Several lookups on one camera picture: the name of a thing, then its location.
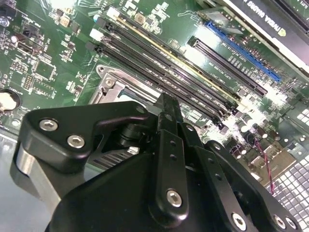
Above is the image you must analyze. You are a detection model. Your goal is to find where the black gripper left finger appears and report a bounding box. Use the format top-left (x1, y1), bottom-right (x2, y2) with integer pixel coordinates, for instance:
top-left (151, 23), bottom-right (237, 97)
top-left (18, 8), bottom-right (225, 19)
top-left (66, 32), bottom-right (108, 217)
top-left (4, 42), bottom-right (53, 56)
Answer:
top-left (9, 93), bottom-right (190, 229)

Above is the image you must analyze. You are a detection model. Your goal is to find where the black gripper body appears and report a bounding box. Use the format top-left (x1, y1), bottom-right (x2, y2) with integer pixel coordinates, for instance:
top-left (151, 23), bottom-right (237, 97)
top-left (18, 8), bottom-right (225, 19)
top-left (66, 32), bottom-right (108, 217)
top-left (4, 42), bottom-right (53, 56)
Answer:
top-left (45, 152), bottom-right (232, 232)

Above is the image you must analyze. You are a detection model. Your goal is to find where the silver CPU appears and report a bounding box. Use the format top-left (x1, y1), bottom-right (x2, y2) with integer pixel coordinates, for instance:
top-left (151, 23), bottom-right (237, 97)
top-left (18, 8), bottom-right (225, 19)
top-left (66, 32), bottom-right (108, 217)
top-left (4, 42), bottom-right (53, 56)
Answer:
top-left (118, 87), bottom-right (140, 102)

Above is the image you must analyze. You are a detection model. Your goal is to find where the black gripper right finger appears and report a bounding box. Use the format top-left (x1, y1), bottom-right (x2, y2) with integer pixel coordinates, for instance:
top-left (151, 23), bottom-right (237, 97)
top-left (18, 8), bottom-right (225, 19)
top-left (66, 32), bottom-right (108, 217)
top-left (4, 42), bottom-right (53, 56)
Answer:
top-left (178, 103), bottom-right (304, 232)

